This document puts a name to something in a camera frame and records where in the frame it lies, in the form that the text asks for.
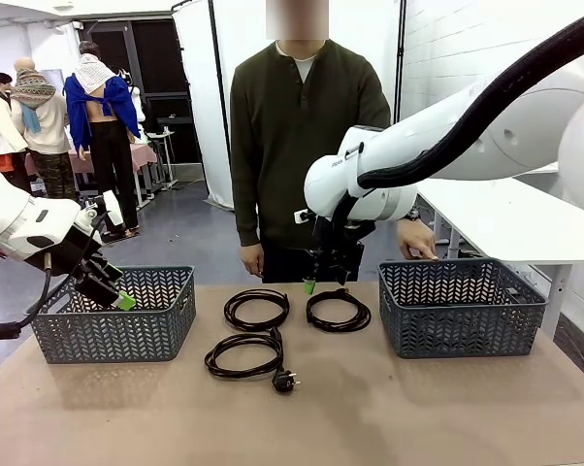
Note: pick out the person's right forearm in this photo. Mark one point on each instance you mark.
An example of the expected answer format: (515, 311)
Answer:
(249, 209)

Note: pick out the person's right hand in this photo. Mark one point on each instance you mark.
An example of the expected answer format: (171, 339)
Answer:
(252, 259)

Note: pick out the white backdrop screen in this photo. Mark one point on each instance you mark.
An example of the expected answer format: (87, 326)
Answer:
(200, 97)

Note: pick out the mannequin with patterned scarf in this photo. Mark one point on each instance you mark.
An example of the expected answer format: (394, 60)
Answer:
(49, 126)

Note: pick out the bare white mannequin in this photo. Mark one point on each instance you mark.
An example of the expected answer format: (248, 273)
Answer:
(136, 97)

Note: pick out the black-haired background person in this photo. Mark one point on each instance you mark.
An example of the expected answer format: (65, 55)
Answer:
(2, 82)

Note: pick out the dark glass doorway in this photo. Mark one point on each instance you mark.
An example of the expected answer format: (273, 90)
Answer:
(161, 63)

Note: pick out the person's left hand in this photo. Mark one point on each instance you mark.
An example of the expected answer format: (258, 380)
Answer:
(415, 240)

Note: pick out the small white side table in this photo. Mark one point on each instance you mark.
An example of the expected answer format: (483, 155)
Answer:
(163, 145)

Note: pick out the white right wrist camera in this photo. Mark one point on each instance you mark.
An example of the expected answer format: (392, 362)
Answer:
(304, 216)

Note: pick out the grey perforated plastic basket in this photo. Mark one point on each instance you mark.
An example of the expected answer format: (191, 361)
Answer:
(127, 335)
(466, 335)

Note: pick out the black backdrop stand pole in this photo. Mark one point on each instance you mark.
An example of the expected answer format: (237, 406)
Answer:
(222, 111)
(397, 58)

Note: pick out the mannequin with blue jacket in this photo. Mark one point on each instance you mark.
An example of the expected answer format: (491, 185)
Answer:
(103, 160)

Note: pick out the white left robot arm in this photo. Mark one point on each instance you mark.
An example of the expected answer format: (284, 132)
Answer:
(10, 223)

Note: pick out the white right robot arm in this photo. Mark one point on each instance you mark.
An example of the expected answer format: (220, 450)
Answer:
(491, 121)

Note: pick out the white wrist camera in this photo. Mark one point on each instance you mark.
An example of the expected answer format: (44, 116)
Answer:
(304, 216)
(113, 209)

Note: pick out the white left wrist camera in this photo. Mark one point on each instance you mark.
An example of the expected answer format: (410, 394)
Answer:
(113, 209)

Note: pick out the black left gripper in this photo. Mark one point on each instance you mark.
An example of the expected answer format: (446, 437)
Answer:
(86, 257)

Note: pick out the table with pink cloth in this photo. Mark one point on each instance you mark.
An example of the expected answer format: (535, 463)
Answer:
(144, 155)

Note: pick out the person in green sweater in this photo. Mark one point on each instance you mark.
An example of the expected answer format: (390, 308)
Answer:
(292, 145)

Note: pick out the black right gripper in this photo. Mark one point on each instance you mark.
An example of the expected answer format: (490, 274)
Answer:
(340, 242)

